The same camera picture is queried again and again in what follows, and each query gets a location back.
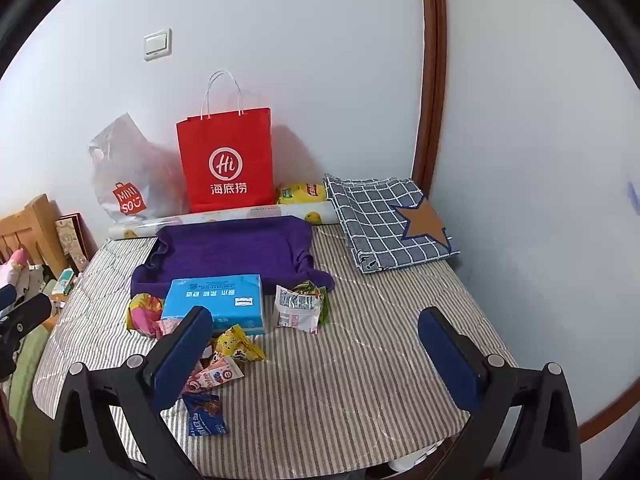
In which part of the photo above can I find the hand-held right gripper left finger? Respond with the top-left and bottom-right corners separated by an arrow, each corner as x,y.
50,305 -> 216,480

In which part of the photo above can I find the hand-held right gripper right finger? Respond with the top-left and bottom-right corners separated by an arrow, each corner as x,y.
417,306 -> 583,480

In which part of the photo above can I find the pink yellow snack packet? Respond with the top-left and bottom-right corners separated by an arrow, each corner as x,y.
125,294 -> 166,337

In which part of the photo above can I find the small blue snack packet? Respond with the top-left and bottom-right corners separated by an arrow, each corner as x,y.
182,392 -> 228,437

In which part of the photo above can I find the purple towel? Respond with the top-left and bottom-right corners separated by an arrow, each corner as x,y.
131,216 -> 335,297

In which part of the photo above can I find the white red snack packet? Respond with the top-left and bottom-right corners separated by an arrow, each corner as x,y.
274,285 -> 323,333

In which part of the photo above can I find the green snack packet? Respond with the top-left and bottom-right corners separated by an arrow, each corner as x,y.
292,281 -> 333,325

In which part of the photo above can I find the white printed cloth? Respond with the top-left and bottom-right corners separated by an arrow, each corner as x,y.
0,262 -> 46,306

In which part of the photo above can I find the small green white box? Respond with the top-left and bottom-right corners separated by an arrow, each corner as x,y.
52,268 -> 76,297

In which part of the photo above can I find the green cloth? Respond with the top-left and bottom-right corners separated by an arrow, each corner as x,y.
7,327 -> 51,411

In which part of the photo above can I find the blue tissue pack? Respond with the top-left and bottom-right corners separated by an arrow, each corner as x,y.
161,274 -> 266,337

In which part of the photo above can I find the striped bed mattress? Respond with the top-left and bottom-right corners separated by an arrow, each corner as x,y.
32,222 -> 521,466

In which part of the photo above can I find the patterned gift box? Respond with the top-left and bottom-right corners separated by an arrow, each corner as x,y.
54,213 -> 98,273

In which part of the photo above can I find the fruit print paper roll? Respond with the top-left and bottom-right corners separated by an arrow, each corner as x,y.
107,202 -> 341,241

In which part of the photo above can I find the grey checked folded cloth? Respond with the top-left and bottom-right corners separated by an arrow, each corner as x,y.
324,174 -> 461,275

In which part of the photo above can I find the white plastic shopping bag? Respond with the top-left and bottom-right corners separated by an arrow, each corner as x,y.
87,112 -> 191,223

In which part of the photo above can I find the brown wooden trim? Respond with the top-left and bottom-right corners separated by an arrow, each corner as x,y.
577,390 -> 640,443

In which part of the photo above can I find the red paper bag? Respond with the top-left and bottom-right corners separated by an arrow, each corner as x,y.
176,71 -> 277,213

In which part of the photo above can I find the yellow chips bag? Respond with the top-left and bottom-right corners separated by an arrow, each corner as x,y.
276,182 -> 328,206

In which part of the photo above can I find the white light switch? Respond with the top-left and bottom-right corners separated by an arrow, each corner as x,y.
143,29 -> 172,62

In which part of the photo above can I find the brown wooden door frame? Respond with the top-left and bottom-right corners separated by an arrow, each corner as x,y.
412,0 -> 448,196

